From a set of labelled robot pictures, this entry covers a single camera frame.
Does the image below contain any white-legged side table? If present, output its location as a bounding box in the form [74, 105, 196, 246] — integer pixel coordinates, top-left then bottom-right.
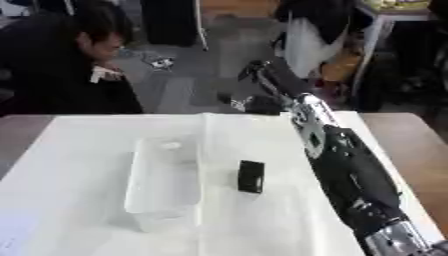
[348, 0, 448, 98]

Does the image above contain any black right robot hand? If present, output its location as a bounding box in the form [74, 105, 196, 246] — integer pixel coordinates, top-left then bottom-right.
[217, 58, 312, 116]

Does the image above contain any small grey floor object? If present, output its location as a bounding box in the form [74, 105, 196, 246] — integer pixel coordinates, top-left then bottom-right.
[141, 54, 179, 72]

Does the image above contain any orange bag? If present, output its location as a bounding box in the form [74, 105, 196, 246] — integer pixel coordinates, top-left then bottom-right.
[318, 49, 364, 83]

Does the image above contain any standing person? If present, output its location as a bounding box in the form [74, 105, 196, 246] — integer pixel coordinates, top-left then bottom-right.
[271, 0, 375, 80]

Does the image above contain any black cabinet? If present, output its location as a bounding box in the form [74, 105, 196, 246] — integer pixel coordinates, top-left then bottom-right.
[138, 0, 200, 48]

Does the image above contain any white open box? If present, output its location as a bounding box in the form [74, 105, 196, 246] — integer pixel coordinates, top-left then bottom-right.
[122, 134, 205, 233]

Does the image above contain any small black block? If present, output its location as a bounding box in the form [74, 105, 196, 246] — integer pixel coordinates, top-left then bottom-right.
[236, 159, 266, 195]

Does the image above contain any white tripod leg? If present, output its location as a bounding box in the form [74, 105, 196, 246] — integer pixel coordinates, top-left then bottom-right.
[192, 0, 210, 52]

